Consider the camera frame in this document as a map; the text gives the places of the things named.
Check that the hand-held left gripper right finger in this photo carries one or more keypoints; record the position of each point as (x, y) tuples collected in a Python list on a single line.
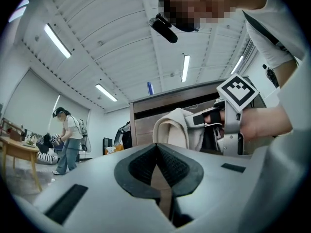
[(218, 190)]

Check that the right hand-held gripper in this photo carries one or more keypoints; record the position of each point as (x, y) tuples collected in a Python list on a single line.
[(236, 93)]

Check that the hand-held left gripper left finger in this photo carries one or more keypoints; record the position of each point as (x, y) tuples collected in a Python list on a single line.
[(97, 190)]

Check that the white terry cloth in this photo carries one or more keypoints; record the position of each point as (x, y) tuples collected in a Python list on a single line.
[(170, 127)]

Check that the person's right forearm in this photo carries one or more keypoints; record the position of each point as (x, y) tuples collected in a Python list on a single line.
[(267, 122)]

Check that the person's right hand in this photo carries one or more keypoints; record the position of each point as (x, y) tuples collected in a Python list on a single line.
[(207, 118)]

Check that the orange sofa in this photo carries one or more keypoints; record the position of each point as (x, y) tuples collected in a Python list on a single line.
[(114, 150)]

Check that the blue bottle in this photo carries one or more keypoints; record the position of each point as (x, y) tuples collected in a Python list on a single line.
[(150, 88)]

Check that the long ceiling light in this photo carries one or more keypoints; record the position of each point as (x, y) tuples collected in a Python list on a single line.
[(185, 68), (236, 64), (106, 92), (57, 40)]

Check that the black white striped fabric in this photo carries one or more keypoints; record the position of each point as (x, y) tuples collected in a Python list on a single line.
[(47, 158)]

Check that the black grey backpack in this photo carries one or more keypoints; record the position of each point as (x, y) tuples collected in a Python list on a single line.
[(125, 135)]

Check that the small potted plant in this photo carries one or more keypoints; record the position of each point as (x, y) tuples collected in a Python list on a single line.
[(30, 140)]

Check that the light wooden coffee table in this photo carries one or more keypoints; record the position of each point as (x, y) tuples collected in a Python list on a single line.
[(19, 152)]

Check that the small brown box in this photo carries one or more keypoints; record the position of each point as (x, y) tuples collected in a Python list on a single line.
[(16, 135)]

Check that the person's white shirt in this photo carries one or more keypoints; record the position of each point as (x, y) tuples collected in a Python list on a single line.
[(279, 21)]

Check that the black head-mounted camera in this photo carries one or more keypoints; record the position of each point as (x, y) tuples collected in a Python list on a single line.
[(162, 29)]

